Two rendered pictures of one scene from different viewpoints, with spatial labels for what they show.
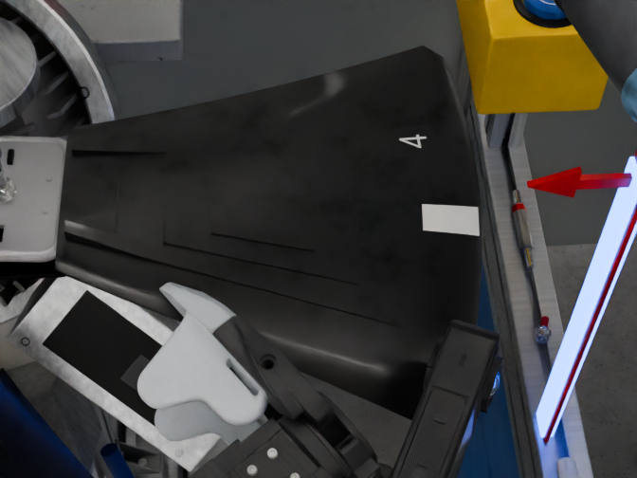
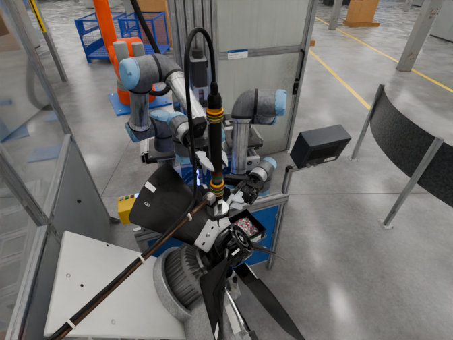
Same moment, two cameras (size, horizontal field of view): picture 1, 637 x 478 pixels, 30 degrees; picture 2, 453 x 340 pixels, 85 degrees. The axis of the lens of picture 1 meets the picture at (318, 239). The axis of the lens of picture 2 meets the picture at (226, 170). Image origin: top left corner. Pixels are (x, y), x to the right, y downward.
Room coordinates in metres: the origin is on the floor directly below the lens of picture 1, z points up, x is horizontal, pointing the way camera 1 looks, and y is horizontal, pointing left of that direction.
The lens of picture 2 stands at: (0.49, 0.73, 1.92)
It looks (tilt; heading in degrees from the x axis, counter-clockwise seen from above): 39 degrees down; 255
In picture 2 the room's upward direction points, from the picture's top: straight up
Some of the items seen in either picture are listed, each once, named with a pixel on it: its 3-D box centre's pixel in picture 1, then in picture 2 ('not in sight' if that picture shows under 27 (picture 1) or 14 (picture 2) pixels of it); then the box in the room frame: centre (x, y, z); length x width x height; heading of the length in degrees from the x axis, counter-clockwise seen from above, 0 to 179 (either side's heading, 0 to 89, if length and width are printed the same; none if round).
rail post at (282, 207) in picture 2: not in sight; (275, 239); (-0.12, -0.23, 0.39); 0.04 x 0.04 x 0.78; 5
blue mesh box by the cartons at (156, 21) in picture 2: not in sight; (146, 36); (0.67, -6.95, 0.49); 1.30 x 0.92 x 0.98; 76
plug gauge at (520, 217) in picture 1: (522, 229); not in sight; (0.59, -0.18, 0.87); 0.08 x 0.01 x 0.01; 4
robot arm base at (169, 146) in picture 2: not in sight; (165, 139); (0.53, -0.65, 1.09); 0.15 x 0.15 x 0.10
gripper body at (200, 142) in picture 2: not in sight; (198, 148); (0.41, 0.05, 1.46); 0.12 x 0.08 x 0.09; 105
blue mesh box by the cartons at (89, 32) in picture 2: not in sight; (107, 36); (1.68, -7.15, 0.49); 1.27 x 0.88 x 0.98; 76
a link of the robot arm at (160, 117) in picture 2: not in sight; (161, 122); (0.53, -0.64, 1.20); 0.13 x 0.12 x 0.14; 22
